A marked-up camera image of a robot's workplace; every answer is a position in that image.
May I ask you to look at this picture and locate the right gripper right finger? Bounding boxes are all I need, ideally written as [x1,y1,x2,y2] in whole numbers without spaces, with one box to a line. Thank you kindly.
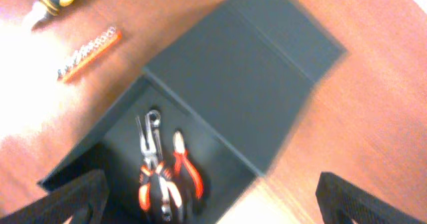
[316,172,423,224]

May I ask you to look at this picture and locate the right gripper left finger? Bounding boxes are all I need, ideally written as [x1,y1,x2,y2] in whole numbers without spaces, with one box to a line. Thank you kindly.
[1,169,109,224]

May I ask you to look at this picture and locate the black orange needle-nose pliers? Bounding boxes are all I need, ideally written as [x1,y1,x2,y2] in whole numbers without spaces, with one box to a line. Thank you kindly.
[135,111,184,223]

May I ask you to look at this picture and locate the small red cutting pliers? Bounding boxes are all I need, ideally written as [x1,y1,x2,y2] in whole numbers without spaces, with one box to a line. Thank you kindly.
[173,130,204,200]

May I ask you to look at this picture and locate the silver ring wrench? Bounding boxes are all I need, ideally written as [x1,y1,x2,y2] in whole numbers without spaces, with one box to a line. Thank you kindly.
[145,109,172,222]

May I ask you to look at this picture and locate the orange socket bit rail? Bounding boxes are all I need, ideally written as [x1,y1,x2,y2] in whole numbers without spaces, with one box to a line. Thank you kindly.
[57,26,122,83]

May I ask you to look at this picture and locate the dark green open box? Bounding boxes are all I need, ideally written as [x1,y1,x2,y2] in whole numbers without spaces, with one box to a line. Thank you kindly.
[39,0,346,223]

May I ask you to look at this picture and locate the yellow black screwdriver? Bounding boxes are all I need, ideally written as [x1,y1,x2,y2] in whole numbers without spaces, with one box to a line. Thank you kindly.
[22,0,75,31]

